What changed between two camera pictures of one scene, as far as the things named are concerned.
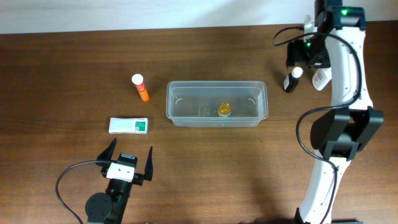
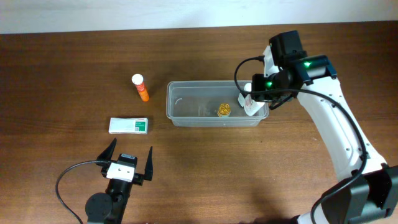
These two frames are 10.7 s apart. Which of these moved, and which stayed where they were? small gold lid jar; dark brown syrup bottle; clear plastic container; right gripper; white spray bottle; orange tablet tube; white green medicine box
Moved: right gripper; dark brown syrup bottle; white spray bottle
Stayed: small gold lid jar; white green medicine box; orange tablet tube; clear plastic container
